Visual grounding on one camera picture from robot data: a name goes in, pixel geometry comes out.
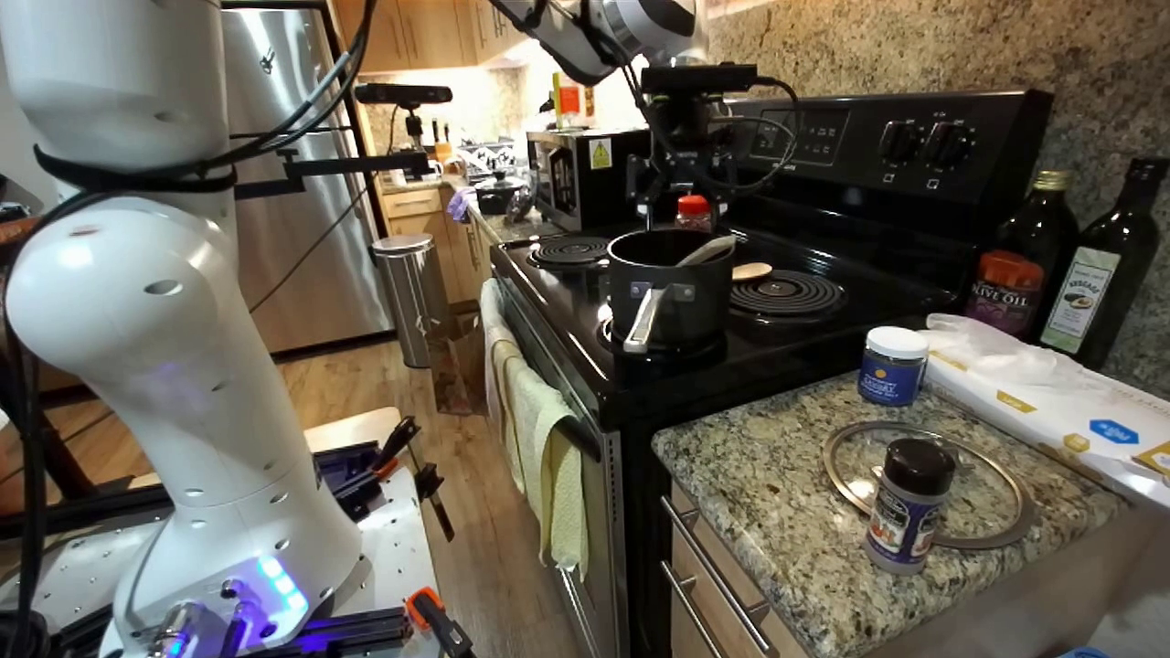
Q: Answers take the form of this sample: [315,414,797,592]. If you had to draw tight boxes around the spice jar with red lid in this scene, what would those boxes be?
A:
[673,191,716,233]

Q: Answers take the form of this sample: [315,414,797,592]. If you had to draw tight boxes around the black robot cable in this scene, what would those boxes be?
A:
[30,0,807,197]

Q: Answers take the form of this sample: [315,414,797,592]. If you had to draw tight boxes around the wooden upper cabinets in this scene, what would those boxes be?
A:
[333,0,541,72]

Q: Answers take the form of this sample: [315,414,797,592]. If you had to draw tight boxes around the orange container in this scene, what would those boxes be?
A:
[551,71,590,127]

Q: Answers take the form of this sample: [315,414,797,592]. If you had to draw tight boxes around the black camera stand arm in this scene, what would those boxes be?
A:
[232,108,439,204]

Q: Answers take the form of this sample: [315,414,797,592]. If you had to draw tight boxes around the wooden drawer cabinet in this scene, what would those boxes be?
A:
[654,473,1170,658]

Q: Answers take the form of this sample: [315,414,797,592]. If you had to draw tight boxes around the spice jar with black lid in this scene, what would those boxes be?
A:
[863,434,962,578]

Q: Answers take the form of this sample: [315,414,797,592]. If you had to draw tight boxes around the dark bottle with orange label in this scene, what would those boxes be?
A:
[967,165,1081,345]

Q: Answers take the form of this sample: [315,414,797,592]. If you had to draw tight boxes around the pale yellow dish towel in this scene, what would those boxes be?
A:
[474,276,597,583]

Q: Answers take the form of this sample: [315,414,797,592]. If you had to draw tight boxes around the black pot with steel handle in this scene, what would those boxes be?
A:
[601,227,740,361]

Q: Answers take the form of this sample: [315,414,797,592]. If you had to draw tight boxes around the robot mounting table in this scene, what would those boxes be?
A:
[0,401,448,658]

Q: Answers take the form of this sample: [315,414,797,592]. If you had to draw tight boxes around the stainless steel refrigerator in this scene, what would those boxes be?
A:
[216,4,399,358]

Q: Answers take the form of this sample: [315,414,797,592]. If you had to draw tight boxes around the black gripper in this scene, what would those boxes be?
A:
[649,93,740,230]

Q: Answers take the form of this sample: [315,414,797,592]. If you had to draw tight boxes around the blue jar with white lid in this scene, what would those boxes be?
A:
[855,323,933,411]

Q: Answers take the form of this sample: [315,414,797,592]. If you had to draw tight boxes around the black clamp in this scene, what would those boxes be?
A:
[415,457,459,545]

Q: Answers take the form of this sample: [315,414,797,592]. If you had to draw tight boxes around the black electric stove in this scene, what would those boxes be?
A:
[487,86,1058,658]

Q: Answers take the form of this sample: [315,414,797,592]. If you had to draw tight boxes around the dark bottle with white label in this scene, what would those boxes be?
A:
[1037,155,1170,370]

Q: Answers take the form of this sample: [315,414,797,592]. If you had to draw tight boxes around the black toaster oven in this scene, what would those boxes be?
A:
[524,125,668,233]

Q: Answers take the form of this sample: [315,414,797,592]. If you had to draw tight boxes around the glass pot lid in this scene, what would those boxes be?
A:
[821,419,1034,561]

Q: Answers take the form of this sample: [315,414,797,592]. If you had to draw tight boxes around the orange handled clamp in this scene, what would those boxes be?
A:
[399,583,480,658]

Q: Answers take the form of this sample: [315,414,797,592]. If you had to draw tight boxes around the white plastic bag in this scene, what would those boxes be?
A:
[918,310,1170,510]

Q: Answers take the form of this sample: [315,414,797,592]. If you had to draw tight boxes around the black stereo camera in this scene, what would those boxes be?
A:
[350,82,459,109]

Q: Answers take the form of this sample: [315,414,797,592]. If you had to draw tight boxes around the steel trash can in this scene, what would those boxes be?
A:
[371,230,455,375]

